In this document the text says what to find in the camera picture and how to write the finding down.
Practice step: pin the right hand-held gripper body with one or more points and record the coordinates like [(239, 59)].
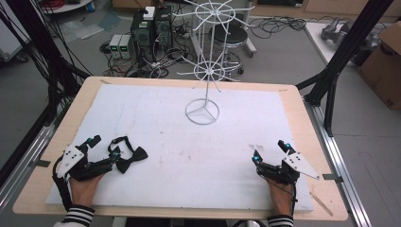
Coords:
[(298, 164)]

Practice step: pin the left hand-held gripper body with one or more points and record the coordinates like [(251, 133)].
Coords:
[(72, 159)]

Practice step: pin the black bow tie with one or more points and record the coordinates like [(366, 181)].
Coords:
[(126, 160)]

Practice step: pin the person's left hand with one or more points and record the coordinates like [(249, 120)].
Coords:
[(82, 190)]

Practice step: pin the person's right hand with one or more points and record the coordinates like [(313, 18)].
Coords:
[(280, 195)]

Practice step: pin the black tape piece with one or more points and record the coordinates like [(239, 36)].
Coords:
[(43, 163), (332, 178)]

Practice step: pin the thin wooden stick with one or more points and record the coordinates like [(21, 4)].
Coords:
[(321, 204)]

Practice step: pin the white foam mat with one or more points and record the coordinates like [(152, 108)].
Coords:
[(164, 126)]

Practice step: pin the person's left striped sleeve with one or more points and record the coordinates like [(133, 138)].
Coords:
[(78, 216)]

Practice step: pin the person's striped sleeve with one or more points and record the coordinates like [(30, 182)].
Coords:
[(280, 221), (78, 216)]

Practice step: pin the person's right striped sleeve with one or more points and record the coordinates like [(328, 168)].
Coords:
[(280, 221)]

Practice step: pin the grey power supply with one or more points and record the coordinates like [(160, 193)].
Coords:
[(126, 46), (115, 45)]

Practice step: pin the black computer tower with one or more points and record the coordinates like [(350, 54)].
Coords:
[(164, 30), (142, 33)]

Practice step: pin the black round stool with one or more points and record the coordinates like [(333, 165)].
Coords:
[(232, 36)]

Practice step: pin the brown cardboard box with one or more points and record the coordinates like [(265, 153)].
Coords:
[(383, 67)]

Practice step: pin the grey handheld vacuum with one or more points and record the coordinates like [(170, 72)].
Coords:
[(342, 30)]

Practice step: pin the round white table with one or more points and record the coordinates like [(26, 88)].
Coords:
[(67, 6)]

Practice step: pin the white box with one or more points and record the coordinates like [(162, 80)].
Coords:
[(149, 12)]

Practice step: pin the aluminium rail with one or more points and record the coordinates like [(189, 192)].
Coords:
[(22, 164), (342, 176)]

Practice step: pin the black metal frame stand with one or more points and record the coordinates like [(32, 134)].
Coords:
[(41, 53), (343, 60)]

